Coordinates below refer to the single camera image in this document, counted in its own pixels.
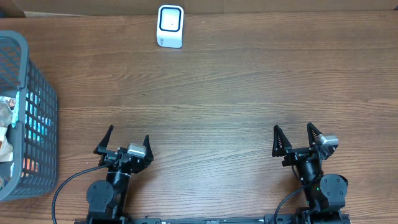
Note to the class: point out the cardboard backboard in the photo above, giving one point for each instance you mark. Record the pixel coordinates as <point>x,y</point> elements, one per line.
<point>21,8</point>

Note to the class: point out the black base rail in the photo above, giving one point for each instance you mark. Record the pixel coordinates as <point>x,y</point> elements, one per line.
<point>267,219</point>

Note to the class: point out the beige snack bag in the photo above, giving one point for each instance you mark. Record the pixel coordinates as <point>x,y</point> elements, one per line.
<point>7,105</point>

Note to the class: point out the grey plastic mesh basket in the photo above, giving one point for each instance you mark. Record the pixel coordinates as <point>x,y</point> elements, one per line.
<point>34,168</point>

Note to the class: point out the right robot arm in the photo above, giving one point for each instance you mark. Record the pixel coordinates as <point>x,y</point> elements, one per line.
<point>325,193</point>

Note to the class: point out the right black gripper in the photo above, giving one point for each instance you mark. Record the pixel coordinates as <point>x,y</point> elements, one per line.
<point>295,154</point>

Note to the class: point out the white barcode scanner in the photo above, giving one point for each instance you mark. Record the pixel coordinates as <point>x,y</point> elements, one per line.
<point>169,31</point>

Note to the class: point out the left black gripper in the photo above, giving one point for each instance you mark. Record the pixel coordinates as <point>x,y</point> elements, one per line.
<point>119,152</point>

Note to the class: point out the teal wipes packet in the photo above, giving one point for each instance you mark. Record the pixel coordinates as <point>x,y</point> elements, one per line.
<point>39,115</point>

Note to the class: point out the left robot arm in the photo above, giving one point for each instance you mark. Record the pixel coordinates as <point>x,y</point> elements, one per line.
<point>107,198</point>

